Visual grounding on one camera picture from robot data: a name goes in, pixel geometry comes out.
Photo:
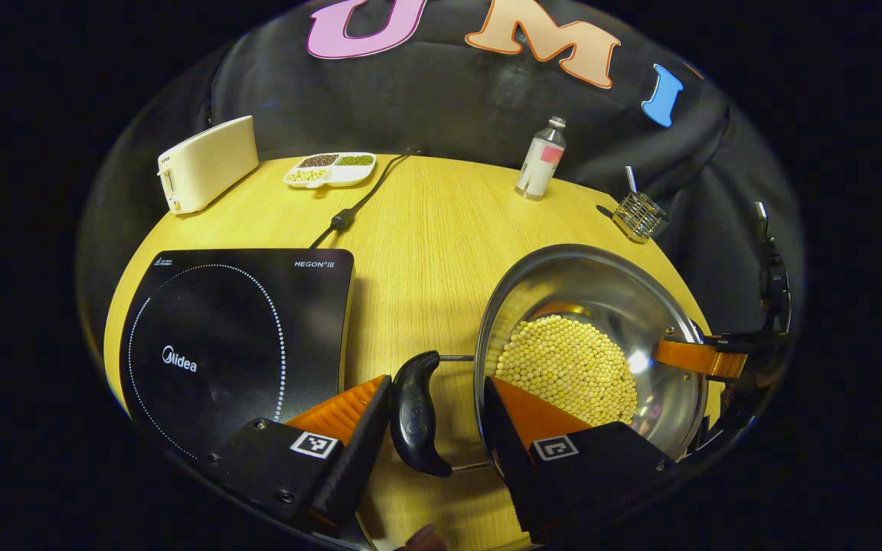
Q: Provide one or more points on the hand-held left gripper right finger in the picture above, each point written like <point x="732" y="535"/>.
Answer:
<point x="506" y="444"/>

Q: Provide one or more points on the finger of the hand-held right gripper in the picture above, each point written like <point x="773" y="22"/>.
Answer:
<point x="690" y="357"/>

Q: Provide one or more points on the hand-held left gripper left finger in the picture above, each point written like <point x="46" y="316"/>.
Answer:
<point x="357" y="451"/>

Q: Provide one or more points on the pile of yellow soybeans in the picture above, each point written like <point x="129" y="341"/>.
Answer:
<point x="563" y="367"/>

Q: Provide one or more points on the stainless steel pot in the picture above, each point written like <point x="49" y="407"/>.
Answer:
<point x="586" y="283"/>

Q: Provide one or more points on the black induction cooktop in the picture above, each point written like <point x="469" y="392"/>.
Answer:
<point x="227" y="329"/>

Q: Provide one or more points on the clear square cup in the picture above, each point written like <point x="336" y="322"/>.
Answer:
<point x="640" y="216"/>

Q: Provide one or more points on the white straw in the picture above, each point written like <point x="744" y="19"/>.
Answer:
<point x="631" y="180"/>

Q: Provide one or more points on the clear bottle with pink label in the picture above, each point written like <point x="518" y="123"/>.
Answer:
<point x="539" y="164"/>

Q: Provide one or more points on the white divided dish of beans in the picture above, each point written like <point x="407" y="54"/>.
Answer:
<point x="330" y="170"/>

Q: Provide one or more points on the white toaster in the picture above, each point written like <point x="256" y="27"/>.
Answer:
<point x="207" y="164"/>

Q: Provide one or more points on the black backdrop cloth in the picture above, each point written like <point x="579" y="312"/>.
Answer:
<point x="449" y="99"/>

